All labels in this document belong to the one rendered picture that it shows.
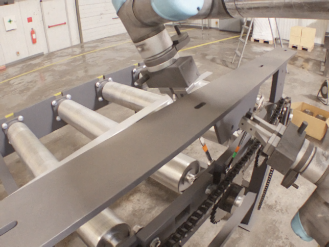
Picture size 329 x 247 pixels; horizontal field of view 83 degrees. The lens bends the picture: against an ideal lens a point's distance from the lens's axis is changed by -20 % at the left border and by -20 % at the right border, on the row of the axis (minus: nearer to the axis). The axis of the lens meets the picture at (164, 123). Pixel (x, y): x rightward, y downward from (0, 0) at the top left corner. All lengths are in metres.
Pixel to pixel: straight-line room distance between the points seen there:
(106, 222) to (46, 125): 0.85
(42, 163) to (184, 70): 0.54
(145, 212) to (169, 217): 1.21
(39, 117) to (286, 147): 1.12
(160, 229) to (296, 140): 0.35
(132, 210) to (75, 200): 1.49
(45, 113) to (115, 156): 1.01
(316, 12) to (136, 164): 0.32
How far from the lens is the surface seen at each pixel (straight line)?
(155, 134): 0.31
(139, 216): 1.68
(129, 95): 1.15
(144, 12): 0.40
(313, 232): 0.56
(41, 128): 1.29
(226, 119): 0.57
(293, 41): 8.50
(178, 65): 0.45
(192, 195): 0.53
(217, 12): 0.45
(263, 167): 1.27
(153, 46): 0.46
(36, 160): 0.81
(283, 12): 0.38
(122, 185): 0.24
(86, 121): 0.97
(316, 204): 0.55
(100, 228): 0.53
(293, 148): 0.50
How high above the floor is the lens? 1.33
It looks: 30 degrees down
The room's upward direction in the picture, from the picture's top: 3 degrees counter-clockwise
